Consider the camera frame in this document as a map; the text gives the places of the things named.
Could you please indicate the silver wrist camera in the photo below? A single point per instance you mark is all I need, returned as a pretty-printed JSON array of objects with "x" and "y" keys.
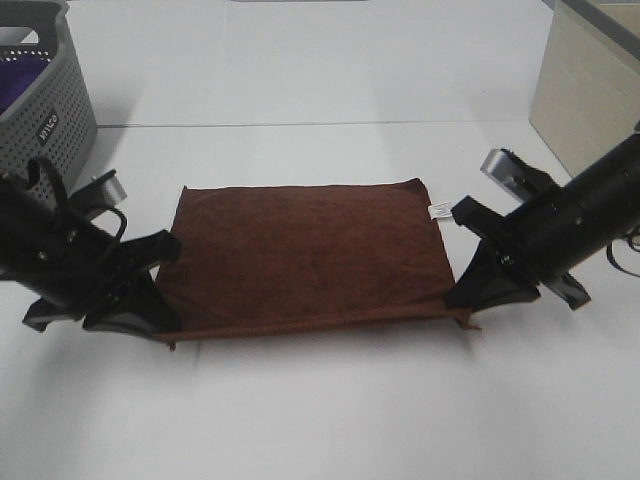
[
  {"x": 521, "y": 180},
  {"x": 98, "y": 196}
]

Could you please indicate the grey perforated laundry basket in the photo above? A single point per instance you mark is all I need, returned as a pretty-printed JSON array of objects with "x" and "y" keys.
[{"x": 53, "y": 116}]

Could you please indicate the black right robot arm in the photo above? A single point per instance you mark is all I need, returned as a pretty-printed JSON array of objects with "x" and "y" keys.
[{"x": 555, "y": 228}]

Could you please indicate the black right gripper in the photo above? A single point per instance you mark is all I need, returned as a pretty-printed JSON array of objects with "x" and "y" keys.
[{"x": 503, "y": 270}]

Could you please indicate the brown towel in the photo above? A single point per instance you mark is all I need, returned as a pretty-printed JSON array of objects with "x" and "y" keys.
[{"x": 260, "y": 261}]

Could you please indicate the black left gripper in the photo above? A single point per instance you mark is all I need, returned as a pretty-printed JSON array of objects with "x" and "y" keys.
[{"x": 119, "y": 296}]

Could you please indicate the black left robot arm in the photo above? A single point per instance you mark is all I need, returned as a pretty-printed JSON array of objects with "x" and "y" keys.
[{"x": 81, "y": 272}]

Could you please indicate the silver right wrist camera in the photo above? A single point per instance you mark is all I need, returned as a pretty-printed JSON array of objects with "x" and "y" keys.
[{"x": 521, "y": 180}]

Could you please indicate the purple cloth in basket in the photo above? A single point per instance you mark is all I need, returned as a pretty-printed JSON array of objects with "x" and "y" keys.
[{"x": 17, "y": 76}]

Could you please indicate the beige bin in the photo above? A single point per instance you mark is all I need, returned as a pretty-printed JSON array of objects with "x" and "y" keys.
[{"x": 587, "y": 95}]

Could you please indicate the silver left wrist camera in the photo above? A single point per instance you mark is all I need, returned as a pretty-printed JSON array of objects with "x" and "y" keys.
[{"x": 98, "y": 196}]

